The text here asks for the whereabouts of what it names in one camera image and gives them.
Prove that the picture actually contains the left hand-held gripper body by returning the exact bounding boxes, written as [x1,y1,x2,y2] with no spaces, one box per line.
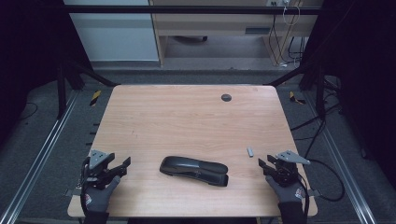
[81,149,121,190]

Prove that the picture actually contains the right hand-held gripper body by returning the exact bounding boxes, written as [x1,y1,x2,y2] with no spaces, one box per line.
[269,149,311,188]

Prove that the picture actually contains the black stapler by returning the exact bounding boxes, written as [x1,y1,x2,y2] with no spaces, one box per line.
[159,155,230,188]

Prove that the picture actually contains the person's right hand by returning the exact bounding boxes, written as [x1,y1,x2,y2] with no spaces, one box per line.
[264,175,307,205]

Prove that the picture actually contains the person's left hand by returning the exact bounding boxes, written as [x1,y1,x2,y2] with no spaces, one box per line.
[81,175,121,216]

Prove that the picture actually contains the black metal stand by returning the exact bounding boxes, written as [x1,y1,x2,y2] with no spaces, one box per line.
[264,62,328,120]
[55,59,120,120]

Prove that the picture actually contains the dark curtain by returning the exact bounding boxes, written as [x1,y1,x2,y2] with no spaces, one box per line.
[0,0,92,147]
[300,0,396,181]

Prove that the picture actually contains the white cabinet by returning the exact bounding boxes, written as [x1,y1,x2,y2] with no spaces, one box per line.
[64,0,160,63]

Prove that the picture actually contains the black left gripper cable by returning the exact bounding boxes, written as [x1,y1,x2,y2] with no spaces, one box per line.
[79,158,91,216]

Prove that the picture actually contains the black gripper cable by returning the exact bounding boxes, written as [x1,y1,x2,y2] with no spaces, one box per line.
[297,172,311,223]
[79,158,91,216]

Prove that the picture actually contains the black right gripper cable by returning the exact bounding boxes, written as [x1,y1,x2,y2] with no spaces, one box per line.
[297,172,311,223]

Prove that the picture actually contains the thick black floor cable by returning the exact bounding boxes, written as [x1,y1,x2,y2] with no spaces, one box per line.
[290,102,346,203]

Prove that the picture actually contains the aluminium floor rail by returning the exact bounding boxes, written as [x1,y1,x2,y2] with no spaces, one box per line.
[0,90,80,224]
[303,91,377,224]

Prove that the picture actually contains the yellow-handled tool on floor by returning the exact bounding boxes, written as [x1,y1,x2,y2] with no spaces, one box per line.
[89,90,103,107]

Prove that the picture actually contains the thin black floor cable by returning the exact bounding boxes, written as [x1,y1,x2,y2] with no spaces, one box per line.
[20,102,39,120]

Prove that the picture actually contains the hanging black cables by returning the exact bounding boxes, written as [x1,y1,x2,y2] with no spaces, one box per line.
[269,13,304,68]

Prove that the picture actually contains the white looped cable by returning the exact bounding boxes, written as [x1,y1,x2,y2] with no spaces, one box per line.
[282,4,302,26]

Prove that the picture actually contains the black frame crossbar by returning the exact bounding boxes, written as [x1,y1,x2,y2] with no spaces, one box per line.
[62,4,325,16]

